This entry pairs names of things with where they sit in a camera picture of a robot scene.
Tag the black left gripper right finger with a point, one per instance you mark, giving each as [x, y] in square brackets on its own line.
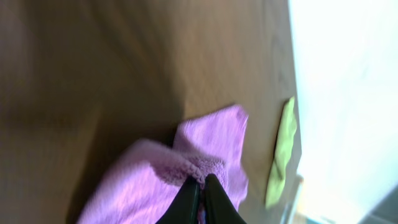
[218, 207]

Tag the purple microfiber cloth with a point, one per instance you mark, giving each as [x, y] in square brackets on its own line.
[142, 183]

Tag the crumpled olive green cloth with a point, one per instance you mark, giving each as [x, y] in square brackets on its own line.
[283, 151]

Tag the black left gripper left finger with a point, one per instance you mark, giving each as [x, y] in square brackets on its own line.
[184, 207]

